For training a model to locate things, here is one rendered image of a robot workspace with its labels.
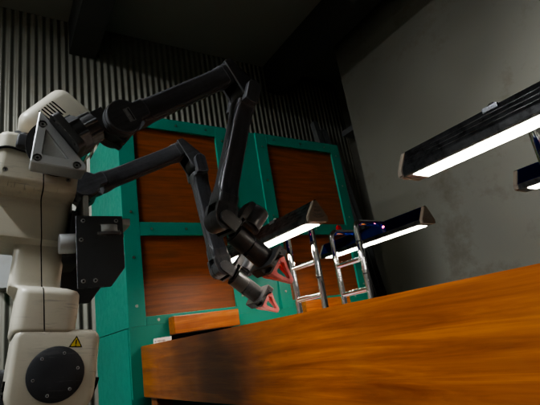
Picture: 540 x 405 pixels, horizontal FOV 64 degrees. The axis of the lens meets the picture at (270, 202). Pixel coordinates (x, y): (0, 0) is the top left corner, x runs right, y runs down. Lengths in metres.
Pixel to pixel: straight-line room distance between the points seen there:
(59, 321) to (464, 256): 2.64
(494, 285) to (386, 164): 3.01
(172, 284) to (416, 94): 2.37
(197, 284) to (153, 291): 0.20
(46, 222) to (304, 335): 0.61
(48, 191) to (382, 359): 0.76
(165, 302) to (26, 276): 0.92
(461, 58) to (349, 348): 2.75
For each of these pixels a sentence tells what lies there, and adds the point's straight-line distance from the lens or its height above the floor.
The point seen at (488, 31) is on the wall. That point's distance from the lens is 3.30.
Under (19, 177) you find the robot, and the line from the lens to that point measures 1.04.
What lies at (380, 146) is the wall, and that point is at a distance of 3.67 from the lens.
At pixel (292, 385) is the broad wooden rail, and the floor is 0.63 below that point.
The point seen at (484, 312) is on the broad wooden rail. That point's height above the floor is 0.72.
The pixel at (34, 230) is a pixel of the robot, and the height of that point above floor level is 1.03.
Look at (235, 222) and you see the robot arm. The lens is 1.05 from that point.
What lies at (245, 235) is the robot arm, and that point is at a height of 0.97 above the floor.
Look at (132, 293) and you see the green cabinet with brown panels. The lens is 1.84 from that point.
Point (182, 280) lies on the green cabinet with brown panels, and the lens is 1.94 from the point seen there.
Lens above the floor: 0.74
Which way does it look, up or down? 17 degrees up
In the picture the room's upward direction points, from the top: 9 degrees counter-clockwise
